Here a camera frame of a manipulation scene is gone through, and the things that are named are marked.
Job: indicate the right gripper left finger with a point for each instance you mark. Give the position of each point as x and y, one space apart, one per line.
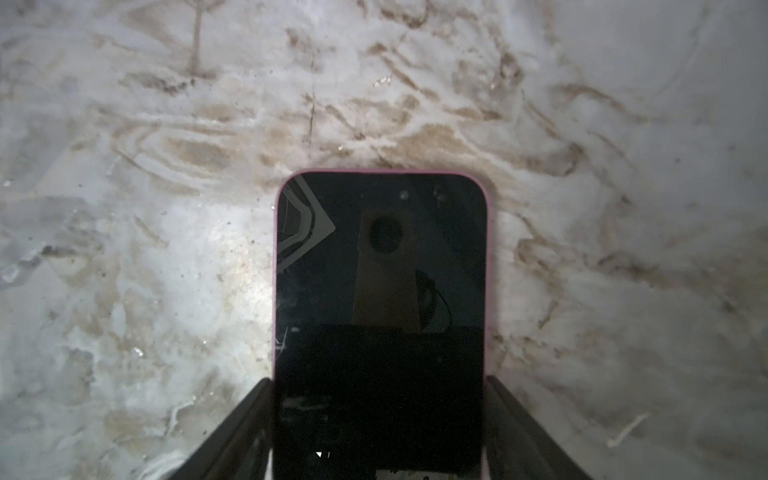
239 447

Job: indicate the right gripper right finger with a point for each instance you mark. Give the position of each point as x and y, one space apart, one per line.
516 445

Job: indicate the black phone case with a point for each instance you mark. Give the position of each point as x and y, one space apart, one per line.
380 325

